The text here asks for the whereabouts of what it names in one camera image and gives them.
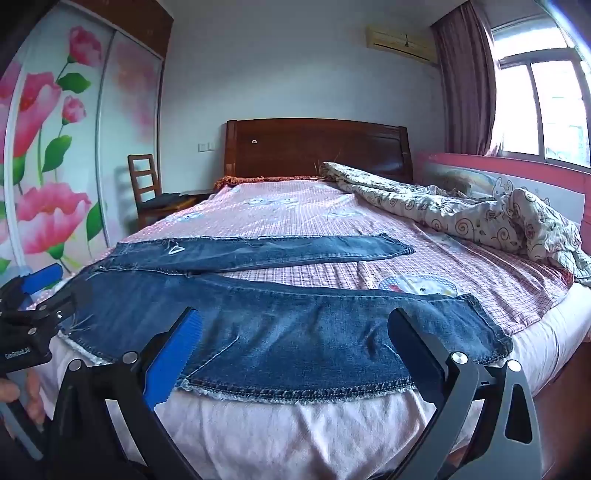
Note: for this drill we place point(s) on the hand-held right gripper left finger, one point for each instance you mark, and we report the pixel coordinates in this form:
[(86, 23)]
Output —
[(173, 360)]

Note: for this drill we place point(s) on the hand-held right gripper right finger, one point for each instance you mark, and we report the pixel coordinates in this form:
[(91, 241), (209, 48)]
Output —
[(415, 364)]

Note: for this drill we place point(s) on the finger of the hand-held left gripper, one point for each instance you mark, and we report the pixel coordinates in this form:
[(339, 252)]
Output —
[(44, 277), (60, 307)]

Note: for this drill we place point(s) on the blue denim pants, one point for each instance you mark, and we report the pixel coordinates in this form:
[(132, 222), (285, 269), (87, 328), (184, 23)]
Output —
[(286, 323)]

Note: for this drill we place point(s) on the person's left hand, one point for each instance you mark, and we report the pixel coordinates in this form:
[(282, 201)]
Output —
[(34, 401)]

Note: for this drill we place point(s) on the flower printed wardrobe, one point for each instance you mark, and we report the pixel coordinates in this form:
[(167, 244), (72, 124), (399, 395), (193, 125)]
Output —
[(69, 161)]

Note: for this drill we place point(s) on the pale pink bed sheet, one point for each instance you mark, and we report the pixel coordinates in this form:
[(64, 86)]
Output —
[(300, 434)]

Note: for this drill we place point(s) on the wooden chair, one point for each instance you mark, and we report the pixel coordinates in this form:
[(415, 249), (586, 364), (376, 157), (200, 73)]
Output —
[(143, 175)]

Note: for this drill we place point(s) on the dark cloth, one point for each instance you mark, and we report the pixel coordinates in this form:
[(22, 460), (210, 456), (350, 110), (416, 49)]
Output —
[(171, 199)]

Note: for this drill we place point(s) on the floral pillow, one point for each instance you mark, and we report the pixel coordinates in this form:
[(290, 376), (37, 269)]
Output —
[(461, 217)]

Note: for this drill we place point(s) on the pink plaid printed blanket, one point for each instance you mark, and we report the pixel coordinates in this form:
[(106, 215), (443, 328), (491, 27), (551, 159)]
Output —
[(286, 212)]

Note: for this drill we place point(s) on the wooden bed headboard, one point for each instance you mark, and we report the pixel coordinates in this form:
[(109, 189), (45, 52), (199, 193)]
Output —
[(314, 147)]

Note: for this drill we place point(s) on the purple curtain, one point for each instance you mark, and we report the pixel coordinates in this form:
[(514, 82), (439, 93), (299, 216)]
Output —
[(466, 83)]

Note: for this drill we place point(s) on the window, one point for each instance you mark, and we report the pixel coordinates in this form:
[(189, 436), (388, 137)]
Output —
[(554, 106)]

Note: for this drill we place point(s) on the white wall switch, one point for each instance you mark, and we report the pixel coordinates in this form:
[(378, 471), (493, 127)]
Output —
[(207, 147)]

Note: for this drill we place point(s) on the pink printed bed rail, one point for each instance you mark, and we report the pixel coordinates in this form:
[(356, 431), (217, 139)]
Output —
[(508, 166)]

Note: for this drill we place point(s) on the wall air conditioner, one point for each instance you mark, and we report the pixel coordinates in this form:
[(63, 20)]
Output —
[(397, 39)]

